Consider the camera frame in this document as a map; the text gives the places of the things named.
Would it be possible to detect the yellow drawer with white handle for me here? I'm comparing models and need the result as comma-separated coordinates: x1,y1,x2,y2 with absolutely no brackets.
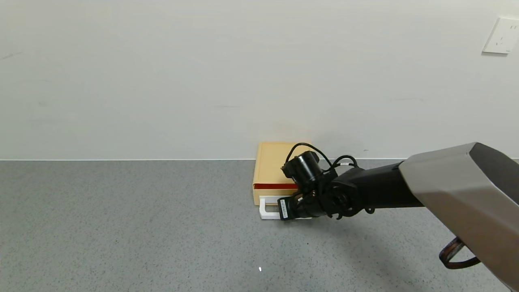
253,188,313,220

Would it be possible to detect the yellow drawer cabinet casing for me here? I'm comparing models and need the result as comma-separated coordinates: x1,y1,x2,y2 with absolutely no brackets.
253,142,313,190

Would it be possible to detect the black camera cable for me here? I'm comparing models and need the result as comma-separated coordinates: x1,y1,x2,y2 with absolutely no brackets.
286,143,334,170

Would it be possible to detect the black arm cable with white tag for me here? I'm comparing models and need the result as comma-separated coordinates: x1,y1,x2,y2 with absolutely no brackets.
330,155,360,172

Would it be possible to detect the brown flat cable loop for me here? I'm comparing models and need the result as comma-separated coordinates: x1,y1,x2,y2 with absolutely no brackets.
439,237,481,270

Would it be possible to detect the white wall power outlet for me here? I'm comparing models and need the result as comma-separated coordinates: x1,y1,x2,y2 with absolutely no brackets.
482,17,519,54

